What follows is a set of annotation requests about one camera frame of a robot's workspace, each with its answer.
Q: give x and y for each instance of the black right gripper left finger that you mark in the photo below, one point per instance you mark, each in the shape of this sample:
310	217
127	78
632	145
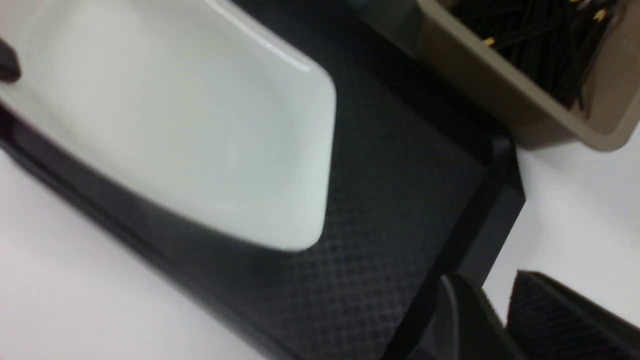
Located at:
467	326

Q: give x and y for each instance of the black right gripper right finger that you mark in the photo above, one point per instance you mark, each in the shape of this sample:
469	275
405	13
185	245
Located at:
550	321

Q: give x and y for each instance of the large white square plate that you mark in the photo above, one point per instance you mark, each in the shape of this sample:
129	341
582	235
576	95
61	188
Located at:
192	105

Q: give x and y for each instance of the black plastic serving tray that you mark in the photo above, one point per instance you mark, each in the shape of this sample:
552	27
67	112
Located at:
422	182

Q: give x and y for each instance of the brown plastic chopstick bin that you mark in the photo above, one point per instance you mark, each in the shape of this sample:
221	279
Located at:
428	32

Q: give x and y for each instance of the pile of black chopsticks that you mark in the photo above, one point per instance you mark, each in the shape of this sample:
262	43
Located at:
552	42

